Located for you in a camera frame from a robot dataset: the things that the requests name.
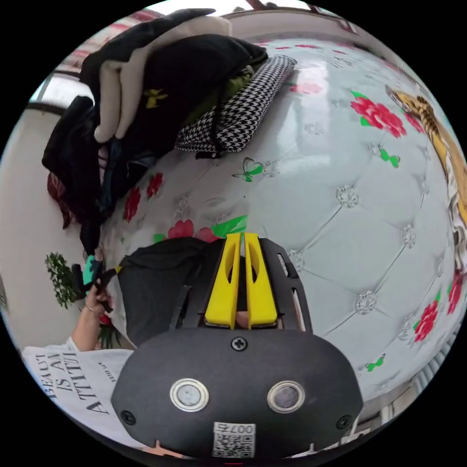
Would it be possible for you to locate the black white houndstooth pillow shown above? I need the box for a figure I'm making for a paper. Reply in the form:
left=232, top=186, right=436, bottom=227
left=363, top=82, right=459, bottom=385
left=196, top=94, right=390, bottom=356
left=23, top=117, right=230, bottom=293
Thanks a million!
left=174, top=55, right=298, bottom=155

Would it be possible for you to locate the pile of clothes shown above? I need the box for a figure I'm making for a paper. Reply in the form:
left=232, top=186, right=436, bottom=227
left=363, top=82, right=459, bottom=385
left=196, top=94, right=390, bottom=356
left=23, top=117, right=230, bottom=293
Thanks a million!
left=41, top=8, right=269, bottom=256

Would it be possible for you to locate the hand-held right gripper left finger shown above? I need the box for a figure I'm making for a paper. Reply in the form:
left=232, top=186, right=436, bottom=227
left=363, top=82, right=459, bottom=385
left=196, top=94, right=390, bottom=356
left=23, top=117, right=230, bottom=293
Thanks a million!
left=204, top=233, right=242, bottom=330

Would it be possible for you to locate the person's left forearm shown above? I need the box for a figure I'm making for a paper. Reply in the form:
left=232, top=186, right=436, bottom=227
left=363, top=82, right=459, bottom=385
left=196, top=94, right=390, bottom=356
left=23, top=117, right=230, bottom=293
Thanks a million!
left=71, top=306, right=106, bottom=352

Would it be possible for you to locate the black shirt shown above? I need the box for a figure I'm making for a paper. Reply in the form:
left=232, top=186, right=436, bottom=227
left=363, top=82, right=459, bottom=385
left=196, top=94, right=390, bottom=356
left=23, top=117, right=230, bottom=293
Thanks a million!
left=117, top=237, right=228, bottom=348

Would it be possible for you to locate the tiger print blanket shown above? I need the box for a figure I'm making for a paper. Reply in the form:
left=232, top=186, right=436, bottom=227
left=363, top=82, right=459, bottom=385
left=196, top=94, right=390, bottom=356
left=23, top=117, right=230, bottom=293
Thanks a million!
left=386, top=87, right=467, bottom=272

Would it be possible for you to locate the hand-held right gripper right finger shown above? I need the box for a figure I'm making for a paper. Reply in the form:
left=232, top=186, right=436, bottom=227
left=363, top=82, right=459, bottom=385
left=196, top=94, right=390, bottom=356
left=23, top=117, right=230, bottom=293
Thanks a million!
left=243, top=232, right=277, bottom=330

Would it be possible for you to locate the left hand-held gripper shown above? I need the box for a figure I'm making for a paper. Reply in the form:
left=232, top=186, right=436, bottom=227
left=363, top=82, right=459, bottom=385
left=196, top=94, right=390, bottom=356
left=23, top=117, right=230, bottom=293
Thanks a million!
left=82, top=254, right=122, bottom=314

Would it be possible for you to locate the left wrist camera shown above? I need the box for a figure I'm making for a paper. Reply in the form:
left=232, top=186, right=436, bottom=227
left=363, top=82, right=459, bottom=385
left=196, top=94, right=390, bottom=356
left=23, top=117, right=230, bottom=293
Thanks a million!
left=71, top=263, right=88, bottom=304

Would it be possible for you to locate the person's left hand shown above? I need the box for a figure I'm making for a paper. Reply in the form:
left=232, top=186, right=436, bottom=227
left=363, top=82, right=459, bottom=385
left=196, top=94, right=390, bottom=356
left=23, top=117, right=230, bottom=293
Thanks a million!
left=85, top=286, right=111, bottom=317

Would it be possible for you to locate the bed with flower print sheet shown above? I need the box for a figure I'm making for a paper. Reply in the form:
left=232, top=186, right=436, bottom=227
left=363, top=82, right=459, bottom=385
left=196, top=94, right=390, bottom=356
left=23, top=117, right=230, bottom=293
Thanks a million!
left=94, top=32, right=467, bottom=406

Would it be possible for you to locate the person's body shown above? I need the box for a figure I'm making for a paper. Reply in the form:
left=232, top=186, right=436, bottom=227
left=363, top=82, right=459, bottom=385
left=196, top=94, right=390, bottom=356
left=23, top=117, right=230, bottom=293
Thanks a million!
left=21, top=337, right=148, bottom=450

